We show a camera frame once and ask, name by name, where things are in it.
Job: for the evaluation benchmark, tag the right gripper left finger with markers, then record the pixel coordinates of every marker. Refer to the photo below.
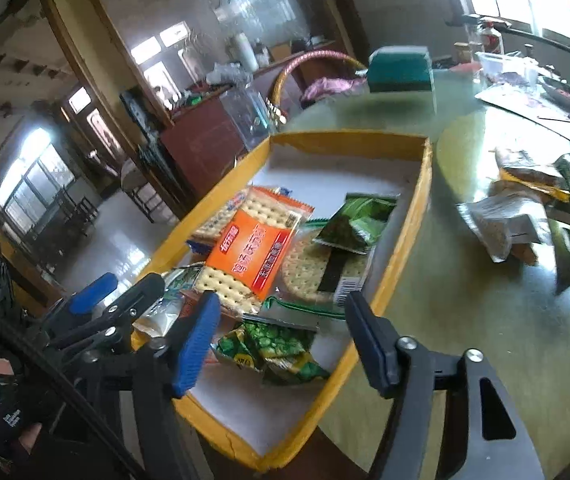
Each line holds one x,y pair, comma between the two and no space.
161,372

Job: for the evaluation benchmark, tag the metal dish with food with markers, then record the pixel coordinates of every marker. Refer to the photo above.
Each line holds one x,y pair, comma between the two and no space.
557,90

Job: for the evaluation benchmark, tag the white thermos bottle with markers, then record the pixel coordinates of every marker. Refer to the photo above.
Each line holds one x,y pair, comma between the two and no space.
245,53

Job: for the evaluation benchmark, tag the green pea snack packet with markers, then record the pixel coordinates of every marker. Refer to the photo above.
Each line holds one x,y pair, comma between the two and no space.
279,351

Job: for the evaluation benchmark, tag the glass jar dark lid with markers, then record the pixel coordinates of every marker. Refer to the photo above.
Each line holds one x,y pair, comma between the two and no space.
472,28

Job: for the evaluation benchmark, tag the round cracker green pack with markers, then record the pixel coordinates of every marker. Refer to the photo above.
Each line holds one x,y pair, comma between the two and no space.
316,279

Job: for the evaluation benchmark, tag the yellow brown biscuit pack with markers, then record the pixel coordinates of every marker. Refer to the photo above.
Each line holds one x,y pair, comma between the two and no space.
519,167

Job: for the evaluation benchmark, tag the clear green snack sachet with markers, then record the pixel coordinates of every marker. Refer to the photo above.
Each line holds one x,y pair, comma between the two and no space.
157,320

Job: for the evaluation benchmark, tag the red orange cracker pack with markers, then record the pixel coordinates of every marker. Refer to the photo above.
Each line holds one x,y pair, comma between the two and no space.
242,265

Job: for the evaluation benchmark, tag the clear plastic food container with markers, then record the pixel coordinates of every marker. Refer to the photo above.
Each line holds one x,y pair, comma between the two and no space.
507,69

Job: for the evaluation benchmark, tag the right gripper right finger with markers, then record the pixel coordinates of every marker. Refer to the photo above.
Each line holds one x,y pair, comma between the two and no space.
483,437

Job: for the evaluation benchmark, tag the yellow cardboard tray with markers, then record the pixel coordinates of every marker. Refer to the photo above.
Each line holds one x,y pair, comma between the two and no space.
258,424

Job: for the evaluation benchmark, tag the dark green snack packet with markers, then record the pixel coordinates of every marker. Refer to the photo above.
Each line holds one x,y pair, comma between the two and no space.
359,223

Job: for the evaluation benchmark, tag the hula hoop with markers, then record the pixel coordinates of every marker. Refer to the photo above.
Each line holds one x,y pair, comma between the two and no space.
306,68

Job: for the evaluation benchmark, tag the printed paper mat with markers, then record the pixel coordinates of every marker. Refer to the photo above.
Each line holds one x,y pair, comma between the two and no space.
531,106

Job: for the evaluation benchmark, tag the silver foil snack bag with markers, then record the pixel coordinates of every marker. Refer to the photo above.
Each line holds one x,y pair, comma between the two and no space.
506,219

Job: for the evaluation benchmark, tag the pink cloth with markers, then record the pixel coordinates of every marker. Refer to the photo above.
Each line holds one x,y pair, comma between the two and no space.
324,88

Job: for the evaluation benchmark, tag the red label bottle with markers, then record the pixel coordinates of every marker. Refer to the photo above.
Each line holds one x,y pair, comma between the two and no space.
491,38

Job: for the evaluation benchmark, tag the teal tissue box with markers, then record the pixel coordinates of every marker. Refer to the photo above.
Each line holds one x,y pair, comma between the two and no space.
400,68

